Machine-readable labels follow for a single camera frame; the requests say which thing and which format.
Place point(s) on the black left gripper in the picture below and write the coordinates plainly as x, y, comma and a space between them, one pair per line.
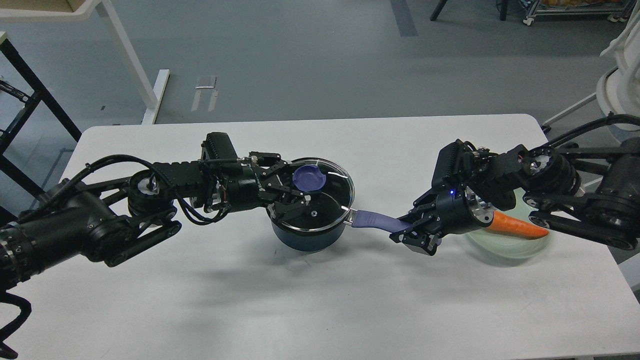
243, 189

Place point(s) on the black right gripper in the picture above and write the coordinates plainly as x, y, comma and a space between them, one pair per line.
451, 212

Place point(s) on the glass lid with blue knob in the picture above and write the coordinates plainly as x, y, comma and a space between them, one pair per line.
327, 182

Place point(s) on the blue saucepan with handle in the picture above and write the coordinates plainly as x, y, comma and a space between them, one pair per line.
321, 226

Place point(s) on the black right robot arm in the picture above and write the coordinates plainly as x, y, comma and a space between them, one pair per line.
591, 192

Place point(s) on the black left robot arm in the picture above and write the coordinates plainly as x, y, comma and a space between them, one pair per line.
121, 205

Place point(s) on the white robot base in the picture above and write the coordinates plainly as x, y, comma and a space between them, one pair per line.
618, 89

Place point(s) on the translucent green plate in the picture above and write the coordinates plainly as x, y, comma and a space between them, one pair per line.
508, 246

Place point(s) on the orange toy carrot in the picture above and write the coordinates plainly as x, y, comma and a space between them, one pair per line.
507, 225

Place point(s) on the black stand leg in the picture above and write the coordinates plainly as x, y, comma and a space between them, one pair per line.
502, 6

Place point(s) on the metal wheeled cart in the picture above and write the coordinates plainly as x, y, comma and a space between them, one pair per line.
615, 10

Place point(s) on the black metal rack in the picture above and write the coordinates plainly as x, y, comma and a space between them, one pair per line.
40, 96

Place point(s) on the white table frame leg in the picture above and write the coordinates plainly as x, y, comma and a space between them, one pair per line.
80, 10

